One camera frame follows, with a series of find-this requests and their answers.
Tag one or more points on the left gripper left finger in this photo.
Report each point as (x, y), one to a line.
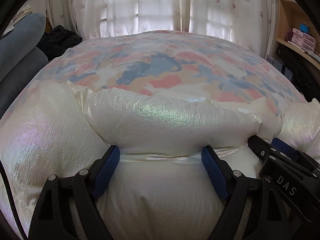
(52, 217)

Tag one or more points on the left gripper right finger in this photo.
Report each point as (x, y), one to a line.
(234, 188)

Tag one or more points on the cream shiny puffer coat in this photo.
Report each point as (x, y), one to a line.
(159, 189)

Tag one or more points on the white folded clothes pile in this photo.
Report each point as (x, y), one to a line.
(23, 11)

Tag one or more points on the pink storage boxes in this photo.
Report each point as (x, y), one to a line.
(305, 41)

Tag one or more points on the pastel patchwork bedspread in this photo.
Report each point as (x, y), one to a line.
(162, 62)

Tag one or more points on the wooden bookshelf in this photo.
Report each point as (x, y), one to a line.
(291, 15)

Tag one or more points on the white floral curtain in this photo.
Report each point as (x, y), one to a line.
(249, 23)

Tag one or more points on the black fuzzy cushion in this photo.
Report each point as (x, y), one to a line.
(57, 41)

